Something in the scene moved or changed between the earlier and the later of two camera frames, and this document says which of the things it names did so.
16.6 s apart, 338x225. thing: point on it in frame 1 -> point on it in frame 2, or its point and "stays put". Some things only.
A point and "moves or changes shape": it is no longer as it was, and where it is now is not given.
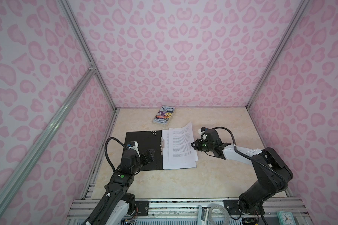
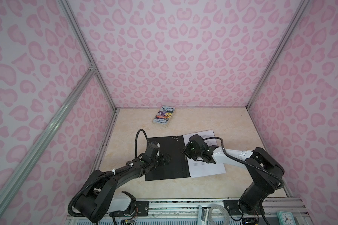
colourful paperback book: x=163 y=115 stays put
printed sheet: x=182 y=152 -> x=200 y=168
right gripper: x=197 y=146 -> x=186 y=150
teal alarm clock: x=285 y=218 stays put
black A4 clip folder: x=148 y=140 moves or changes shape
